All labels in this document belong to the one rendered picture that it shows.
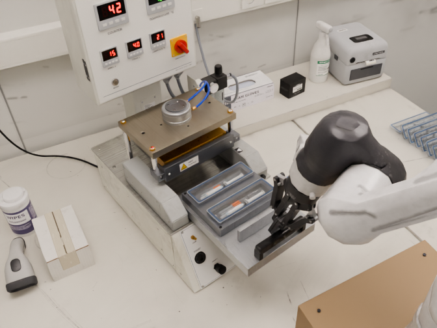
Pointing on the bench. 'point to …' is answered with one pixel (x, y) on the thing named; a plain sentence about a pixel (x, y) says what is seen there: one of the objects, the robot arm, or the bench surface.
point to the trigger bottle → (320, 54)
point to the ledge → (302, 99)
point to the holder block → (222, 200)
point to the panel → (203, 271)
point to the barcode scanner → (18, 268)
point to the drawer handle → (274, 240)
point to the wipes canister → (18, 211)
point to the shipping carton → (62, 243)
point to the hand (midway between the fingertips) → (278, 223)
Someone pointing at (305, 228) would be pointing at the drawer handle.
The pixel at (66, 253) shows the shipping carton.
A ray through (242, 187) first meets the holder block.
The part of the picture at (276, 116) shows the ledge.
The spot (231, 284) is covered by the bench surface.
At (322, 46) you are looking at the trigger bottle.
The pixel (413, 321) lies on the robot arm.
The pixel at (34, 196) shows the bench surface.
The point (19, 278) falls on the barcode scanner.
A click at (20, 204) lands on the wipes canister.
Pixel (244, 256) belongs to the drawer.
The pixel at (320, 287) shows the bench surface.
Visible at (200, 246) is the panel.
